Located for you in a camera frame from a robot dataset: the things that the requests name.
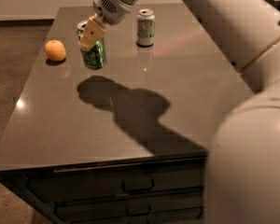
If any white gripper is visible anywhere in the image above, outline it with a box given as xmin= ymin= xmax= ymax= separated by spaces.
xmin=79 ymin=0 xmax=133 ymax=51

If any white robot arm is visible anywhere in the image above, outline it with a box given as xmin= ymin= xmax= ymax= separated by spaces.
xmin=182 ymin=0 xmax=280 ymax=224

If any drawer handle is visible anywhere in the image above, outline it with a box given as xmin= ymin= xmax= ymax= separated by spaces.
xmin=126 ymin=204 xmax=151 ymax=217
xmin=122 ymin=177 xmax=155 ymax=193

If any dark drawer cabinet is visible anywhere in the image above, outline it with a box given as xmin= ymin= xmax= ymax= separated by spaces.
xmin=0 ymin=155 xmax=205 ymax=224

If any white soda can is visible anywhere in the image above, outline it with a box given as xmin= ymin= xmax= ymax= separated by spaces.
xmin=137 ymin=8 xmax=155 ymax=47

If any orange fruit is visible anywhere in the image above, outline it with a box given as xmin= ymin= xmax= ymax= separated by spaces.
xmin=45 ymin=40 xmax=66 ymax=63

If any upper drawer handle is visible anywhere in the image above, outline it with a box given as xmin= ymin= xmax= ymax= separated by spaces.
xmin=122 ymin=177 xmax=155 ymax=193

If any green soda can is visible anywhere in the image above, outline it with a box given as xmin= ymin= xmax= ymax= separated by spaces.
xmin=77 ymin=21 xmax=106 ymax=70

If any lower drawer handle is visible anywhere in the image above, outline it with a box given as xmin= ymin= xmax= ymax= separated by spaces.
xmin=126 ymin=204 xmax=151 ymax=217

